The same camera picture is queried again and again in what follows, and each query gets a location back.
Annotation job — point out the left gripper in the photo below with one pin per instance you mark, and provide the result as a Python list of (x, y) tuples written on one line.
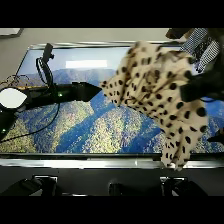
[(81, 92)]

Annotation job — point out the cream black-spotted garment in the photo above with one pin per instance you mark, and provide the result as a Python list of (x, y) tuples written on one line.
[(150, 86)]

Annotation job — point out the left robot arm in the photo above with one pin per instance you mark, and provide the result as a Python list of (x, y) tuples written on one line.
[(40, 96)]

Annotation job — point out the brown garment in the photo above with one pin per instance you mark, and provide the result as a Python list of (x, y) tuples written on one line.
[(176, 33)]

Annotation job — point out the black white checked shirt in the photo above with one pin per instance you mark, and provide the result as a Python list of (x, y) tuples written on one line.
[(200, 45)]

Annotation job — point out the silver frame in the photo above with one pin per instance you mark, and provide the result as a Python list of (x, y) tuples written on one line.
[(83, 163)]

